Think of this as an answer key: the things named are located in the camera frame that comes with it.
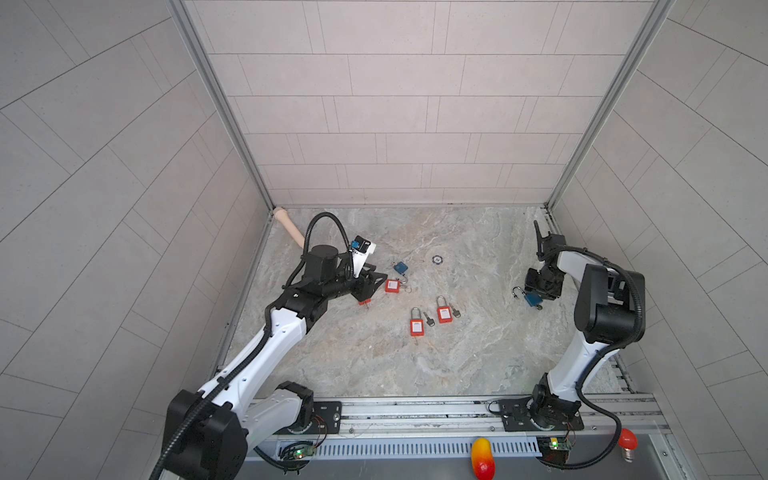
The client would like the red padlock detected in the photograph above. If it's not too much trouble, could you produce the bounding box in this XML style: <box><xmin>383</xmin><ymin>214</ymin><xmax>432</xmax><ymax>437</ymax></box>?
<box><xmin>409</xmin><ymin>307</ymin><xmax>425</xmax><ymax>337</ymax></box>
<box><xmin>436</xmin><ymin>295</ymin><xmax>454</xmax><ymax>324</ymax></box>
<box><xmin>385</xmin><ymin>279</ymin><xmax>411</xmax><ymax>294</ymax></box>

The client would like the blue padlock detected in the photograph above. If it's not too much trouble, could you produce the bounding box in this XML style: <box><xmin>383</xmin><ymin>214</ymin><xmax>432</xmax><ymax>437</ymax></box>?
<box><xmin>393</xmin><ymin>262</ymin><xmax>408</xmax><ymax>283</ymax></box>
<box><xmin>512</xmin><ymin>286</ymin><xmax>543</xmax><ymax>311</ymax></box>

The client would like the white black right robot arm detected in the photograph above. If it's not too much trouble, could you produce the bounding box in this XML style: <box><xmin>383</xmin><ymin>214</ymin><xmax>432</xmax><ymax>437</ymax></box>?
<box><xmin>487</xmin><ymin>224</ymin><xmax>646</xmax><ymax>471</ymax></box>

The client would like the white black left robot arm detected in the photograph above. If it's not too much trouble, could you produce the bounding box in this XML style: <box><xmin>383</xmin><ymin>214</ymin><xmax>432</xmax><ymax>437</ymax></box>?
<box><xmin>149</xmin><ymin>212</ymin><xmax>387</xmax><ymax>479</ymax></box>

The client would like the red light bulb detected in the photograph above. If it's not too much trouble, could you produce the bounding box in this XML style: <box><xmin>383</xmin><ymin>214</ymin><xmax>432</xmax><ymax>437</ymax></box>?
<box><xmin>617</xmin><ymin>428</ymin><xmax>639</xmax><ymax>463</ymax></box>

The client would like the red yellow toy fruit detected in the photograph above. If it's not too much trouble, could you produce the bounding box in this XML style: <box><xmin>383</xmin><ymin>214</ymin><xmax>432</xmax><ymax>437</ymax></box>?
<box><xmin>471</xmin><ymin>438</ymin><xmax>496</xmax><ymax>480</ymax></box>

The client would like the metal base rail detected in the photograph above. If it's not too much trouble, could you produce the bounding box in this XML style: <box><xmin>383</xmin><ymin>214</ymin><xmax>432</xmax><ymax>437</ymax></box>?
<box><xmin>260</xmin><ymin>394</ymin><xmax>671</xmax><ymax>463</ymax></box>

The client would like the right circuit board with wires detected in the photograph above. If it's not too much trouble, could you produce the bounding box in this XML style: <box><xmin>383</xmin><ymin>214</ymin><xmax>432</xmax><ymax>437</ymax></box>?
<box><xmin>536</xmin><ymin>437</ymin><xmax>573</xmax><ymax>467</ymax></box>

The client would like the circuit board with wires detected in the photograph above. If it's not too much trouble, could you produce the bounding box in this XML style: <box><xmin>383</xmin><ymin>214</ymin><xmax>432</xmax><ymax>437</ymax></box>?
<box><xmin>279</xmin><ymin>441</ymin><xmax>317</xmax><ymax>469</ymax></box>
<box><xmin>536</xmin><ymin>437</ymin><xmax>573</xmax><ymax>467</ymax></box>

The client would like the left circuit board with wires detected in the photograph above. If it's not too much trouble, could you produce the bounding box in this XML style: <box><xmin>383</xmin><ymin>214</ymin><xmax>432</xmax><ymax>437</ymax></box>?
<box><xmin>279</xmin><ymin>441</ymin><xmax>317</xmax><ymax>469</ymax></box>

